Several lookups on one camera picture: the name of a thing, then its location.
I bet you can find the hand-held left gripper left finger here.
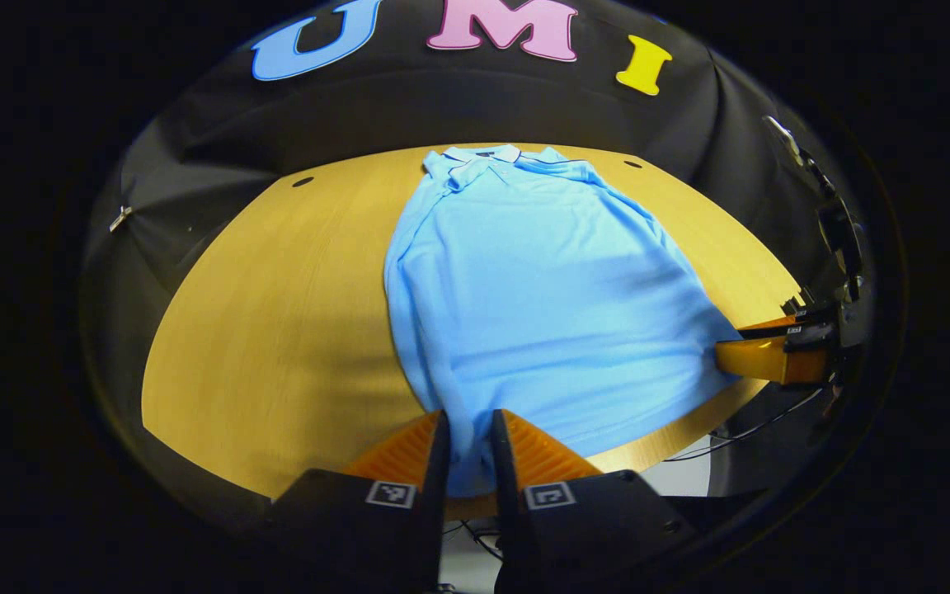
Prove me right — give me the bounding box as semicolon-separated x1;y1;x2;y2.
265;410;453;594

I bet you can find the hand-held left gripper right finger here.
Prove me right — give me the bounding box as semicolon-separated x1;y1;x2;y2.
489;408;695;594

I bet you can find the light blue T-shirt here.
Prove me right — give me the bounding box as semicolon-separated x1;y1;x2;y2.
383;144;744;498

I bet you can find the black backdrop cloth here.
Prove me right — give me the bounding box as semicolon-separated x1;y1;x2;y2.
79;0;872;512

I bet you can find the thin black cable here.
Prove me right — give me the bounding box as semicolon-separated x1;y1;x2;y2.
663;386;825;463
454;518;509;566

